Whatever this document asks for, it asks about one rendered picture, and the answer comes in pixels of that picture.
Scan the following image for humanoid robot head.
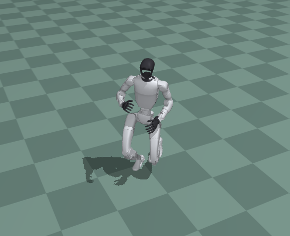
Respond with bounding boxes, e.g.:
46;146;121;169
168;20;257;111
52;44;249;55
140;58;155;82

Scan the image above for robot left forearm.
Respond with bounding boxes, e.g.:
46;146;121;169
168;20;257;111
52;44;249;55
157;101;173;122

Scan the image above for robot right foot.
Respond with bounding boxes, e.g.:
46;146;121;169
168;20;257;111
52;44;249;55
132;155;145;171

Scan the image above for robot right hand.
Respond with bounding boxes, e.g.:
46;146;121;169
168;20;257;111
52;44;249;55
122;100;134;113

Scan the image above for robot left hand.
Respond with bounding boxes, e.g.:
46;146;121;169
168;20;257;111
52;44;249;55
145;116;160;134

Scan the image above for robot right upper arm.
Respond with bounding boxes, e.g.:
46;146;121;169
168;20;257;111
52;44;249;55
119;75;137;98

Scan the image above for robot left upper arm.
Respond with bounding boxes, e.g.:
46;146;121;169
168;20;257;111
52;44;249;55
158;80;173;106

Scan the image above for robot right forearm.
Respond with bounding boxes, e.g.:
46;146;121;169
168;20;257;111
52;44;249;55
116;91;125;107

